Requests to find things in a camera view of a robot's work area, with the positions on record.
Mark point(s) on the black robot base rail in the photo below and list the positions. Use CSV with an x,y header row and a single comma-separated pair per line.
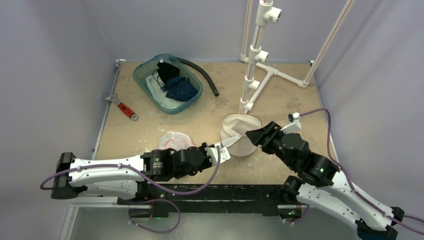
x,y
266,199

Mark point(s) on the white cloth in basin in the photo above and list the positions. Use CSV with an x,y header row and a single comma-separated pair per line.
x,y
154,84

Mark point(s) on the red-handled adjustable wrench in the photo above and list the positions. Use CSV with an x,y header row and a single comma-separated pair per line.
x,y
125,109

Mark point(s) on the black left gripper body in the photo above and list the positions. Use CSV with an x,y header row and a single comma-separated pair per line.
x,y
207,163

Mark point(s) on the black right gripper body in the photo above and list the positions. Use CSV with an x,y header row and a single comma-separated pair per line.
x,y
269,133

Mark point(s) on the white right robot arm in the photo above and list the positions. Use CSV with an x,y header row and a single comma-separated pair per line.
x,y
324,185

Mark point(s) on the white PVC pipe rack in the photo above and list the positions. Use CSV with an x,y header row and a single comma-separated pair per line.
x,y
258,73

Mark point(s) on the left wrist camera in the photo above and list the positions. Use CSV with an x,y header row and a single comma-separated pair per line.
x,y
218,153

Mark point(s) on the black bra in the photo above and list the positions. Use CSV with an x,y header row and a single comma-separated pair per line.
x,y
170,80

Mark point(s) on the pink-trimmed white laundry bag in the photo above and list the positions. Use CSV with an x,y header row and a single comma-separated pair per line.
x,y
175,140

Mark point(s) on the teal plastic basin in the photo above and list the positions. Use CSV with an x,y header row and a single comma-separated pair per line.
x,y
145,69

